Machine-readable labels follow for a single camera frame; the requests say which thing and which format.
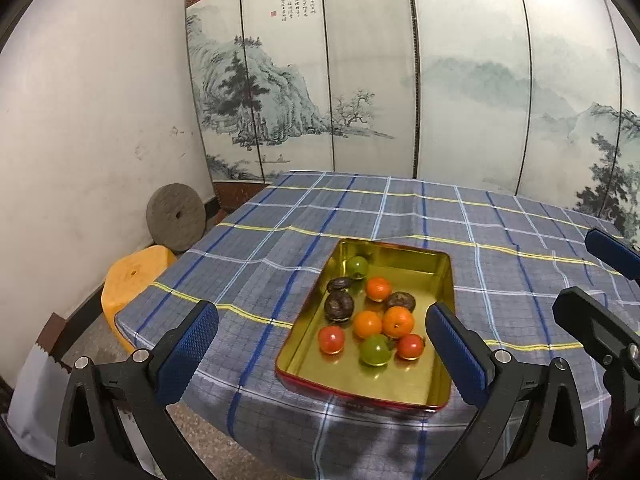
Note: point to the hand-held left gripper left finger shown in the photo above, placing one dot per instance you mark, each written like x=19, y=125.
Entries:
x=187, y=345

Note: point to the round grey millstone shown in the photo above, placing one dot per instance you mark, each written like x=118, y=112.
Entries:
x=177, y=217

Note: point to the dark wrinkled passion fruit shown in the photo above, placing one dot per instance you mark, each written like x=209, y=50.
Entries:
x=399, y=301
x=341, y=306
x=338, y=285

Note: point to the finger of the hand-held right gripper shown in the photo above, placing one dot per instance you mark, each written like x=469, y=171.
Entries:
x=612, y=252
x=585, y=317

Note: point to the gold tin tray red outside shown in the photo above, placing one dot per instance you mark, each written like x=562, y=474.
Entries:
x=415, y=275

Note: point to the painted landscape folding screen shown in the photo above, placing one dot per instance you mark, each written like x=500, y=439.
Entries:
x=450, y=85

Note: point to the orange plastic stool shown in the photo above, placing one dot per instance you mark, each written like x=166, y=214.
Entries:
x=135, y=285

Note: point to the green tomato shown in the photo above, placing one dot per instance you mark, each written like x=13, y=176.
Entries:
x=358, y=266
x=376, y=350

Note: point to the blue plaid tablecloth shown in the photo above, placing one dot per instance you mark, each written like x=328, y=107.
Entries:
x=260, y=240

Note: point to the red tomato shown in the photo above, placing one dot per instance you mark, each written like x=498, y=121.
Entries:
x=410, y=346
x=331, y=339

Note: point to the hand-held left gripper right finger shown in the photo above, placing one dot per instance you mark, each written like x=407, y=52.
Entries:
x=457, y=355

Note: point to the orange mandarin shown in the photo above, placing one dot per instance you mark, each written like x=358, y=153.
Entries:
x=378, y=288
x=367, y=323
x=398, y=321

